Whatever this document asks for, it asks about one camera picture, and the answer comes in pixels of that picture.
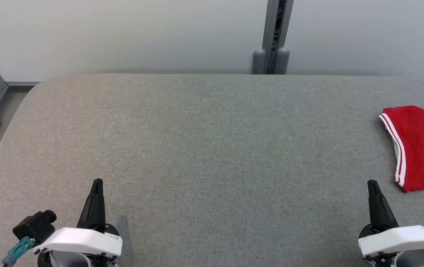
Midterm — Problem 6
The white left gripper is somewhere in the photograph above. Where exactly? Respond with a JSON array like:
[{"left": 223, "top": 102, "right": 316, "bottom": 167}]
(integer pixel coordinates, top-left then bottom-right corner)
[{"left": 34, "top": 179, "right": 123, "bottom": 257}]

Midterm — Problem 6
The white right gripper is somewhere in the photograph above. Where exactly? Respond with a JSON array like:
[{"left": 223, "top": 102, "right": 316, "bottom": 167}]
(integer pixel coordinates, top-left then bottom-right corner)
[{"left": 358, "top": 180, "right": 424, "bottom": 257}]

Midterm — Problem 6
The red white basketball jersey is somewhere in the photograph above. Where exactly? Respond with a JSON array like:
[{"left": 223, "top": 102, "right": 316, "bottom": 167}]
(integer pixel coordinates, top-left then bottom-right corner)
[{"left": 379, "top": 106, "right": 424, "bottom": 193}]

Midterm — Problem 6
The teal left camera connector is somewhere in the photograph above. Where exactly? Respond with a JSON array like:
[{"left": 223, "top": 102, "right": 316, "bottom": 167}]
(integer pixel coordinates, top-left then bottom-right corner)
[{"left": 1, "top": 237, "right": 35, "bottom": 267}]

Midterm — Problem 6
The grey cylinder post foot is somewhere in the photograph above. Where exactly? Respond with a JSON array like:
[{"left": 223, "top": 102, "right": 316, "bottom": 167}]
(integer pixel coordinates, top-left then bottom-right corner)
[{"left": 274, "top": 47, "right": 290, "bottom": 75}]

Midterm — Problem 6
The grey metal partition post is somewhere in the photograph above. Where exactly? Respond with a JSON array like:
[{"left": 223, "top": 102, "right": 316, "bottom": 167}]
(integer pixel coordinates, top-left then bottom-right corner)
[{"left": 262, "top": 0, "right": 294, "bottom": 75}]

